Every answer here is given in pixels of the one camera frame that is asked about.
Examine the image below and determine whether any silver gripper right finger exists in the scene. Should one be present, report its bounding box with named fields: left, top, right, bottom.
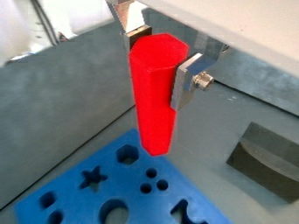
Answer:
left=171, top=31, right=228, bottom=110

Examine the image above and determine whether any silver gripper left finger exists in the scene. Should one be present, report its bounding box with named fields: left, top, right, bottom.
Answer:
left=105, top=0, right=152, bottom=51

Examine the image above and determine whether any red hexagonal bar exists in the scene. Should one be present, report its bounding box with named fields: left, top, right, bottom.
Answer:
left=128, top=33, right=189, bottom=156

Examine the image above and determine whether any blue foam shape board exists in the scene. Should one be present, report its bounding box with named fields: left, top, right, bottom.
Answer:
left=14, top=129, right=232, bottom=224

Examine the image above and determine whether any black curved stand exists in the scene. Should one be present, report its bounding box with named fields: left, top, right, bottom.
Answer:
left=227, top=122, right=299, bottom=203

